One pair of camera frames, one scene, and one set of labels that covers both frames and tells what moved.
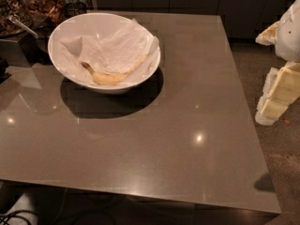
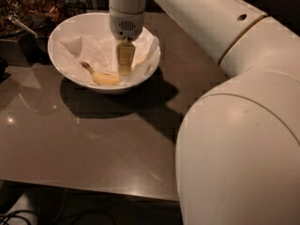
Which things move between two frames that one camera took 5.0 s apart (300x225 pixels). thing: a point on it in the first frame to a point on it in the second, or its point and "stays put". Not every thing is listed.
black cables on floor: [14, 214] stays put
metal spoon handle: [16, 20] stays put
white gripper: [289, 32] to [126, 24]
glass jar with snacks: [15, 17] stays put
